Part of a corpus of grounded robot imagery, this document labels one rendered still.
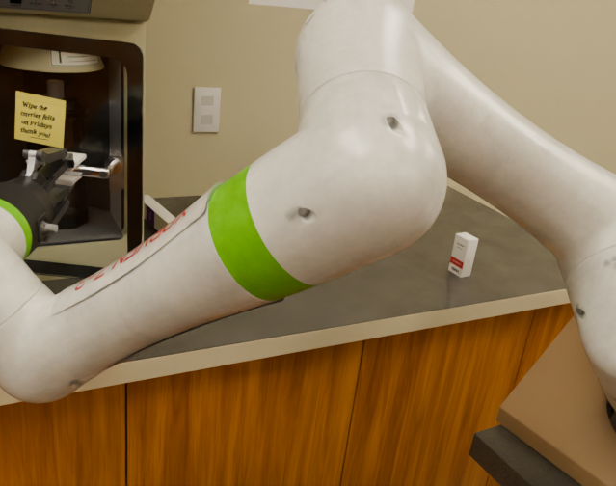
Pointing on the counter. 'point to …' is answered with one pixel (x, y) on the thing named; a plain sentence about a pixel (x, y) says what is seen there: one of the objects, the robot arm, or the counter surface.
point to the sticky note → (40, 119)
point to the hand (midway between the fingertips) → (69, 169)
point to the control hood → (130, 10)
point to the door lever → (97, 170)
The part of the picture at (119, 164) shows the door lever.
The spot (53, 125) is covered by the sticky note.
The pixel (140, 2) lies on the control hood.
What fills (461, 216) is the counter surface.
